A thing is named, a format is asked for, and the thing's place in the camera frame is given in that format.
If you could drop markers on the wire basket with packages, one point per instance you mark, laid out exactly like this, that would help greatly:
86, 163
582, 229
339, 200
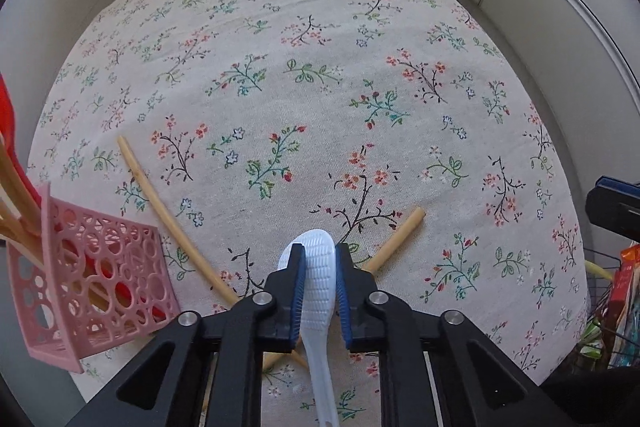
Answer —
610, 339

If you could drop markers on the floral tablecloth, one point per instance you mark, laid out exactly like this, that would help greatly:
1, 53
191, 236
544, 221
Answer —
257, 120

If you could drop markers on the wooden chopstick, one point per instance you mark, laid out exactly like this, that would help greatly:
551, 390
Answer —
172, 225
372, 265
18, 194
27, 243

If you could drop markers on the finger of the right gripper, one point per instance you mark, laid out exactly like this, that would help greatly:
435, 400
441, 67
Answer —
614, 205

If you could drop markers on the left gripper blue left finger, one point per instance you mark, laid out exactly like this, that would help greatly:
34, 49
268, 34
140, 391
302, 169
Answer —
287, 287

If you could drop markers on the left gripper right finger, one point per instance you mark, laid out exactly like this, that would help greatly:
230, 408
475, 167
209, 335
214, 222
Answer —
361, 330

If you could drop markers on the white plastic rice paddle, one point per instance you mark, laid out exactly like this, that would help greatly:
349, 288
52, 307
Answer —
317, 312

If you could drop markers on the pink perforated utensil holder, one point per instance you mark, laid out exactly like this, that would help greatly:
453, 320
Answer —
103, 282

